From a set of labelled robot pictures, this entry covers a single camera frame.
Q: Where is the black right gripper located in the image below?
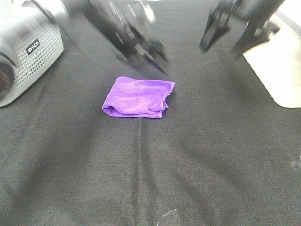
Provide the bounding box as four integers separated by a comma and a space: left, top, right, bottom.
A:
199, 0, 280, 59

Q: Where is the grey perforated plastic basket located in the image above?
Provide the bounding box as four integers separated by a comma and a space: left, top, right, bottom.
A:
0, 0, 63, 107

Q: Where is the white plastic bin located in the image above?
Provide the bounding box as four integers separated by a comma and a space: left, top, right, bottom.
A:
244, 0, 301, 108

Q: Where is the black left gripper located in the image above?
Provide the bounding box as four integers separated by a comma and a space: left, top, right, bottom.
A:
115, 39, 169, 76

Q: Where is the clear tape piece right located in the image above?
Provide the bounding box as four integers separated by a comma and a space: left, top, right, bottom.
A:
290, 155, 301, 171

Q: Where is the black table cloth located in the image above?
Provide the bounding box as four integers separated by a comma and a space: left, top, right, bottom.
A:
0, 0, 301, 226

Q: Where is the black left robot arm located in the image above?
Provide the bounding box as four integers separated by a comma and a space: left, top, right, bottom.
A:
82, 0, 168, 74

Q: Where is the purple microfiber towel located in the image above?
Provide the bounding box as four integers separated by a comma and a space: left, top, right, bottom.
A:
102, 76, 175, 119

